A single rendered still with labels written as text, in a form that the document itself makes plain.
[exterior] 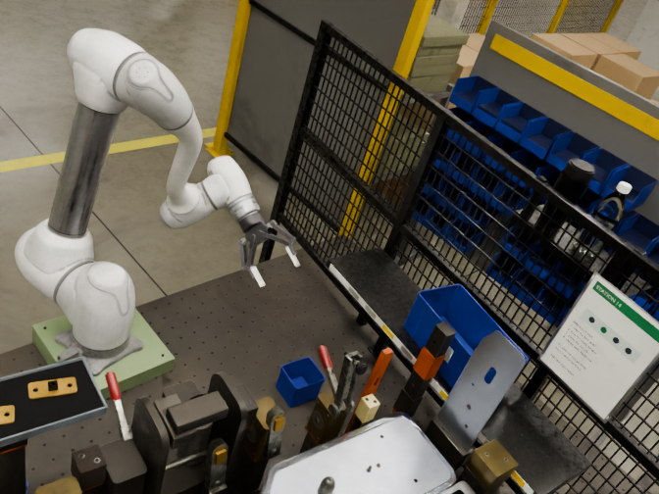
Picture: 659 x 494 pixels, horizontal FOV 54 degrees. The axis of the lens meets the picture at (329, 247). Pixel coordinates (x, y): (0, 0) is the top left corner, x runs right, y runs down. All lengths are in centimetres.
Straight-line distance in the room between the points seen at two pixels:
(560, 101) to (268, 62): 172
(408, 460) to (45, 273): 107
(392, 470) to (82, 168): 106
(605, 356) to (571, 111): 165
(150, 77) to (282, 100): 242
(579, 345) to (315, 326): 92
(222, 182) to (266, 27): 205
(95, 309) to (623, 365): 131
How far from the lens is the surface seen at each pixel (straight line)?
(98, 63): 164
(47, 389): 136
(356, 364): 145
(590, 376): 174
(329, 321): 229
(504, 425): 176
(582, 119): 312
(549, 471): 174
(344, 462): 154
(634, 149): 305
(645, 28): 780
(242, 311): 223
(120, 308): 180
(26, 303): 320
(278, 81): 391
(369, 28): 339
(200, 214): 204
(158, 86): 153
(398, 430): 165
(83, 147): 174
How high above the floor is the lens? 221
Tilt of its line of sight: 35 degrees down
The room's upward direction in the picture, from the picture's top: 19 degrees clockwise
